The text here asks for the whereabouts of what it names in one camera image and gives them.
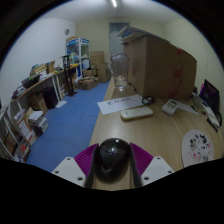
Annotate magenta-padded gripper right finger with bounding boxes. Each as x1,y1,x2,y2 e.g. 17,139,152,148
128,142,175,188

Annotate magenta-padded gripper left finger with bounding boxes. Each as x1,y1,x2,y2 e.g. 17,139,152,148
51,143,100,189

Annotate black computer mouse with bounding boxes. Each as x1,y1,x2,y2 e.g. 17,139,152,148
94,137,132,183

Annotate round white printed mouse pad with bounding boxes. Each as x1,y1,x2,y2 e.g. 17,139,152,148
181,129,215,169

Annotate white remote control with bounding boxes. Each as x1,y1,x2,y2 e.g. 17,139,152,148
120,106,155,121

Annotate stack of books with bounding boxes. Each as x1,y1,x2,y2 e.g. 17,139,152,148
27,110,50,136

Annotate white calculator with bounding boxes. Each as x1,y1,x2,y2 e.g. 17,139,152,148
161,98,180,117

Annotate low bookshelf with books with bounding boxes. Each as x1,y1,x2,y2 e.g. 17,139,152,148
0,105,38,164

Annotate small paper sheet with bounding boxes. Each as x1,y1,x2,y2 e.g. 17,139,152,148
176,101,201,116

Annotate white paper sheet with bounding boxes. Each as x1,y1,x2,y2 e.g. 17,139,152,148
96,93,145,116

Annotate black bin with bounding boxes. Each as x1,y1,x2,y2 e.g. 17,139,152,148
42,86,61,110

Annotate open cardboard box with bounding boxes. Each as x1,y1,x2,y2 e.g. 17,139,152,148
77,76,100,91

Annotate white-legged wooden desk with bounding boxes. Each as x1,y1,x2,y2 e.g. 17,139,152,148
9,65,80,113

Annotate black laptop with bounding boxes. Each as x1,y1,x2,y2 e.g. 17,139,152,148
199,78,222,116

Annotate black floor stand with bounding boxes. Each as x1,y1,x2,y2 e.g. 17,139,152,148
61,53,78,98

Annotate large brown cardboard box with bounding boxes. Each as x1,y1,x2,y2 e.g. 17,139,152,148
116,26,198,100

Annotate stacked brown cardboard boxes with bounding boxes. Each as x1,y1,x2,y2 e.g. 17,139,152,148
88,50,112,84

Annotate blue and white shelf unit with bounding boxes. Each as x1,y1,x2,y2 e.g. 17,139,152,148
65,36,91,80

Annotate grey door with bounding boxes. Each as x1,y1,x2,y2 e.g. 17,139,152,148
108,21,131,57

